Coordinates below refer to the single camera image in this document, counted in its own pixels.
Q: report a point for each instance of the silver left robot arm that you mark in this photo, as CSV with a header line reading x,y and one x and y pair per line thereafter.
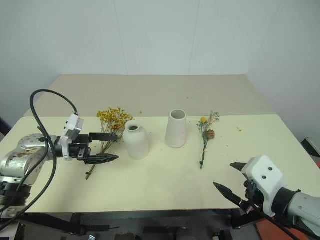
x,y
23,157

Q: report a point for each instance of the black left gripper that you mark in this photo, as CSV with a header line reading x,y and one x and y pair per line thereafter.
x,y
79,147

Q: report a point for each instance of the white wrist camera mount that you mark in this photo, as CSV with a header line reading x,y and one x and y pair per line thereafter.
x,y
263,178
72,132

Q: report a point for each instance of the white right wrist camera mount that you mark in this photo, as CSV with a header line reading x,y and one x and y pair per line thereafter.
x,y
263,178

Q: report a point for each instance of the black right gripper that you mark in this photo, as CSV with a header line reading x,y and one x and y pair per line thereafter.
x,y
253,193

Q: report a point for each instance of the dark object at wall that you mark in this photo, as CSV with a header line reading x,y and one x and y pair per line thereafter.
x,y
3,126

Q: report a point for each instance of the red and black object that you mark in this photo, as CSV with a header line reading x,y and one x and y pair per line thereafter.
x,y
312,152

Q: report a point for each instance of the white tapered ceramic vase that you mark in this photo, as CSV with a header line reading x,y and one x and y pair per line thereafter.
x,y
176,128

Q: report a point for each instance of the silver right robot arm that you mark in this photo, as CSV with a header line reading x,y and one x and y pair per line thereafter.
x,y
297,207

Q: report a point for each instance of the black frame under table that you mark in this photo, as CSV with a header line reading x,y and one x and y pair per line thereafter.
x,y
140,225

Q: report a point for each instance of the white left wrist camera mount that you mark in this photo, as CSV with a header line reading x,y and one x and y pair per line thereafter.
x,y
72,132

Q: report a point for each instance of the white bottle-shaped ceramic vase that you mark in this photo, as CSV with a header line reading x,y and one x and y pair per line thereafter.
x,y
135,140

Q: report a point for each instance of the yellow dried flower bunch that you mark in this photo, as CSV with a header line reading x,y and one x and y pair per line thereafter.
x,y
111,130

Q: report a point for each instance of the mixed dried flower sprig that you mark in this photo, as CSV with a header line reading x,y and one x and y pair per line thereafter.
x,y
207,135

